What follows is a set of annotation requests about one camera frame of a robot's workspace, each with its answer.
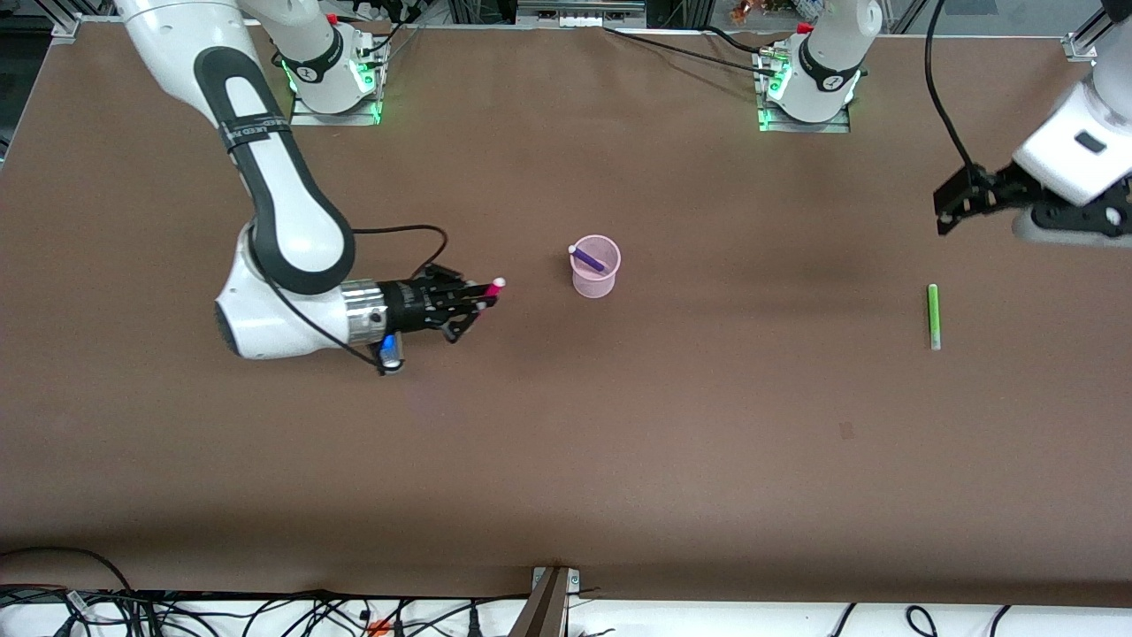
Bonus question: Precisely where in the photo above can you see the pink highlighter pen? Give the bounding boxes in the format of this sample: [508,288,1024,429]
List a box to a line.
[460,277,508,312]

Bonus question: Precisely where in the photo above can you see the pink pen holder cup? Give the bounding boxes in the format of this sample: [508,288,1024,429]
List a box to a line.
[569,234,622,299]

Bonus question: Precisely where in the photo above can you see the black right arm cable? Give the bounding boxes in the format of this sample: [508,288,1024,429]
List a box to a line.
[261,225,449,372]

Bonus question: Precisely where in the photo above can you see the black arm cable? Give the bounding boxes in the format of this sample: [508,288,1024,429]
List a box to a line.
[261,225,449,372]
[924,0,979,174]

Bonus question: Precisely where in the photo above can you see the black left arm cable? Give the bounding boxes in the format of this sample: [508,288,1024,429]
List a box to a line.
[924,0,979,174]

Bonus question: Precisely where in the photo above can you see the aluminium corner bracket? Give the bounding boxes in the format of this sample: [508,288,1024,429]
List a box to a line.
[1061,0,1120,65]

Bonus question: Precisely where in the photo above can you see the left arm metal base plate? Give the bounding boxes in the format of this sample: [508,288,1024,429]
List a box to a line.
[756,44,853,134]

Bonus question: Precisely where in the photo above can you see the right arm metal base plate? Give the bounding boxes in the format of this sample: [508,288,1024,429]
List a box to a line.
[290,35,385,127]

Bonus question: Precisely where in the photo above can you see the aluminium frame rail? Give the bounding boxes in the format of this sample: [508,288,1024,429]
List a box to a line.
[516,0,648,29]

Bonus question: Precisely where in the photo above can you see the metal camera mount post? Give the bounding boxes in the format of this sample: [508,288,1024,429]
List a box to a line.
[509,566,581,637]

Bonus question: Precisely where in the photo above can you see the long black table cable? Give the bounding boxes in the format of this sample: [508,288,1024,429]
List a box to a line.
[604,25,781,79]

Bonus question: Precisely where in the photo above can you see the black floor cable bundle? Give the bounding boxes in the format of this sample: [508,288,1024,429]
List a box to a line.
[0,586,496,637]

